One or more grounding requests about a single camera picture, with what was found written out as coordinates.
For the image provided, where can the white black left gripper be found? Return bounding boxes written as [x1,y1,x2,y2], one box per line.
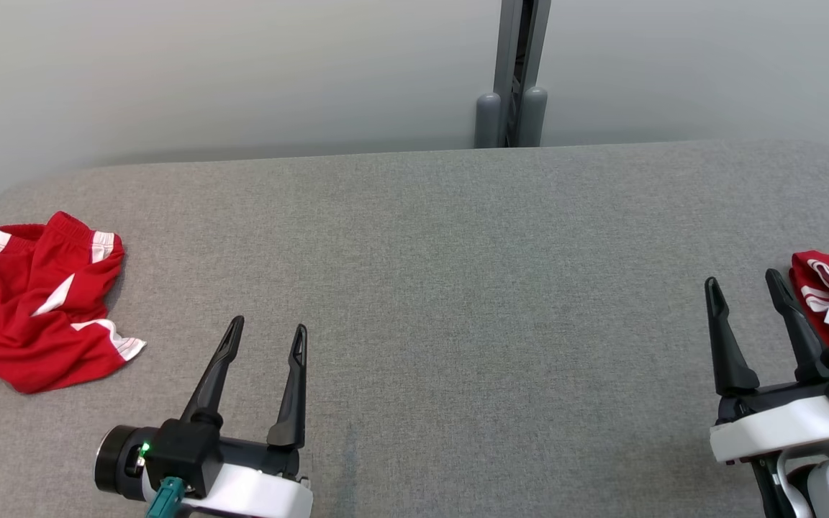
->
[181,315,314,518]

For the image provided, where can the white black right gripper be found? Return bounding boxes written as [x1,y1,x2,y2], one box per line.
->
[705,268,829,465]

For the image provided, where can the red white sports shorts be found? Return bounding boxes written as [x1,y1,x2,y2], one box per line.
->
[0,211,148,395]

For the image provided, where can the teal plug left camera cable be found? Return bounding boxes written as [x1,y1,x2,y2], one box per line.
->
[144,476,186,518]

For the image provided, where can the grey metal partition post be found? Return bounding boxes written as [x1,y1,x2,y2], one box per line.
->
[474,0,552,149]

